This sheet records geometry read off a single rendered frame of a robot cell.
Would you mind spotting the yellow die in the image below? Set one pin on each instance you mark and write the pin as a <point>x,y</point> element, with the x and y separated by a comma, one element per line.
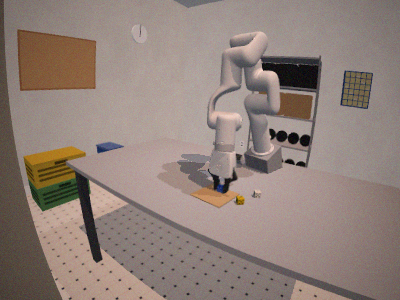
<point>240,200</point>

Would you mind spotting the orange mat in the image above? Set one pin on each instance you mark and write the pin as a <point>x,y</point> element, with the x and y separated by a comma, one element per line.
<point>213,197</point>

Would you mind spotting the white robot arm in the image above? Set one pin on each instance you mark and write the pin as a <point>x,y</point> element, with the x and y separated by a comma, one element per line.
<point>242,54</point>

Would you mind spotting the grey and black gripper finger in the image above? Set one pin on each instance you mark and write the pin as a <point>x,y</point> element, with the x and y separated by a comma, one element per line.
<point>227,181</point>
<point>216,180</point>

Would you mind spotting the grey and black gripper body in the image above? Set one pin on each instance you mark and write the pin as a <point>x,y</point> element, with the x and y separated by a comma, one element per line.
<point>222,163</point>

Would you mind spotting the white die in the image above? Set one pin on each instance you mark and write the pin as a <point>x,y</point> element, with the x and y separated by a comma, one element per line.
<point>257,194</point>

